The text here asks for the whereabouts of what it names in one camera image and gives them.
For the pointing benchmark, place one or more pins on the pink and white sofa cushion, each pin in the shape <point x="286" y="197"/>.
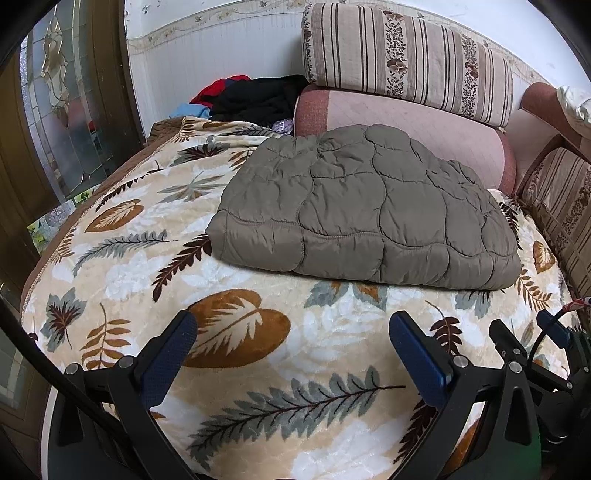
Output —
<point x="535" y="124"/>

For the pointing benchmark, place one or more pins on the olive quilted puffer jacket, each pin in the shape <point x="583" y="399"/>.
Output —
<point x="369" y="217"/>

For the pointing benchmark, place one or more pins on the striped floral long cushion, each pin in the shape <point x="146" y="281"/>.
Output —
<point x="415" y="60"/>

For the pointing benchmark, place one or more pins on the white padded garment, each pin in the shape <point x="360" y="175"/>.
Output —
<point x="575" y="106"/>

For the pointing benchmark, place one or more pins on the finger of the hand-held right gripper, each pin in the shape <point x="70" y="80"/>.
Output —
<point x="554" y="328"/>
<point x="508" y="339"/>

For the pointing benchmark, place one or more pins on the light blue garment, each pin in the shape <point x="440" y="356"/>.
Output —
<point x="191" y="111"/>

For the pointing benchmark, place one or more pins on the brown striped floral cushion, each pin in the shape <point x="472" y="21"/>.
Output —
<point x="563" y="207"/>

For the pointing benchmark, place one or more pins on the purple patterned cloth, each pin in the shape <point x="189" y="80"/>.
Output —
<point x="282" y="127"/>

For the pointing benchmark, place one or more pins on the wooden door with patterned glass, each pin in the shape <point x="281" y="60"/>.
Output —
<point x="69" y="92"/>

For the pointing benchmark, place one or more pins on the leaf print plush blanket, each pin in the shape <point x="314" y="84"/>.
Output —
<point x="277" y="360"/>

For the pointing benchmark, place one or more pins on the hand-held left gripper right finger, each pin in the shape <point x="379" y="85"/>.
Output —
<point x="418" y="355"/>

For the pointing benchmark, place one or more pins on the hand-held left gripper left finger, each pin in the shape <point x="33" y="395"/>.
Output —
<point x="168" y="355"/>

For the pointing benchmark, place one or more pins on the black clothes pile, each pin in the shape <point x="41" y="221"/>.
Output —
<point x="258" y="101"/>

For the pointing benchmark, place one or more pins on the red garment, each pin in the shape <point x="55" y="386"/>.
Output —
<point x="217" y="90"/>

